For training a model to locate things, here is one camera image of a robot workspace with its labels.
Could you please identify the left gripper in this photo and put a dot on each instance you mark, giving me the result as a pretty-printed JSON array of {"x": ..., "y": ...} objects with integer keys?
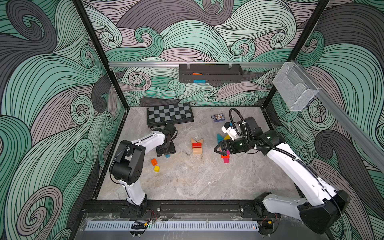
[{"x": 172, "y": 150}]

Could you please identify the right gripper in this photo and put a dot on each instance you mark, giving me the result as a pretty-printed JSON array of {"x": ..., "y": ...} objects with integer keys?
[{"x": 231, "y": 144}]

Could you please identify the teal triangle block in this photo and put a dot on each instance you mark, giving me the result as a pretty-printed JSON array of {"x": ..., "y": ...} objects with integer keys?
[{"x": 219, "y": 138}]

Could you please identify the wooden rectangular block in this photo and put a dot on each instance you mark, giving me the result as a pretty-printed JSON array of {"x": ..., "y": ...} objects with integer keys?
[{"x": 197, "y": 151}]

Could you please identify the red rectangular block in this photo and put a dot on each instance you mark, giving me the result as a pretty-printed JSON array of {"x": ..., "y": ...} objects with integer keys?
[{"x": 196, "y": 145}]

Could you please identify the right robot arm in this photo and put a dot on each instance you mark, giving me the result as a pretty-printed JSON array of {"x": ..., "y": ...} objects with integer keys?
[{"x": 320, "y": 207}]

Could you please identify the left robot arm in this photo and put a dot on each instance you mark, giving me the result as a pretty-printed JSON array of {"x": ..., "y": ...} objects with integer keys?
[{"x": 128, "y": 163}]

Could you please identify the orange cube block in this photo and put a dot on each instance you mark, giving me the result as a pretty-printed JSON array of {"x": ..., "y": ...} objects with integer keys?
[{"x": 154, "y": 162}]

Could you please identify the yellow cube block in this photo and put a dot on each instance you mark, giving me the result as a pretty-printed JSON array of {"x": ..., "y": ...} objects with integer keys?
[{"x": 156, "y": 168}]

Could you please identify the playing card box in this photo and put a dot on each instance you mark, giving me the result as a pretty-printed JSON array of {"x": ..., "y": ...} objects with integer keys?
[{"x": 218, "y": 118}]

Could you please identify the black grey chessboard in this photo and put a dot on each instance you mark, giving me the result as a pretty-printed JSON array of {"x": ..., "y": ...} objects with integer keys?
[{"x": 159, "y": 116}]

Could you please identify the clear acrylic holder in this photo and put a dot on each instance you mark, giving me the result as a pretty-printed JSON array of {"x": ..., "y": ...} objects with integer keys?
[{"x": 295, "y": 86}]

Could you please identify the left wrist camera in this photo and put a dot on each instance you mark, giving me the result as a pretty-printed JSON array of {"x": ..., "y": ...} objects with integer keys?
[{"x": 170, "y": 132}]

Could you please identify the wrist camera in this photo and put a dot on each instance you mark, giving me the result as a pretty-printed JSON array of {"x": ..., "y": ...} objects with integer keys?
[
  {"x": 245, "y": 127},
  {"x": 170, "y": 132}
]

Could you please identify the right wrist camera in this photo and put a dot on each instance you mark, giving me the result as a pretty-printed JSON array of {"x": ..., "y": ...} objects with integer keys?
[{"x": 245, "y": 127}]

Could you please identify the white perforated cable duct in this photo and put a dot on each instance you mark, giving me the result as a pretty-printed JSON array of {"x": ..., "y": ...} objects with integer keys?
[{"x": 175, "y": 226}]

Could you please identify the black wall tray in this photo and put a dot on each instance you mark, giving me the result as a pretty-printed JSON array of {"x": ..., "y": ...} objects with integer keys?
[{"x": 212, "y": 74}]

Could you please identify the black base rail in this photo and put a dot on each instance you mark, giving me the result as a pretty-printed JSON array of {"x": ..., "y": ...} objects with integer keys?
[{"x": 169, "y": 208}]

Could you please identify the aluminium wall rail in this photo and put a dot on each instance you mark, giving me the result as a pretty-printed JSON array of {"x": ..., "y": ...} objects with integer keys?
[{"x": 152, "y": 64}]

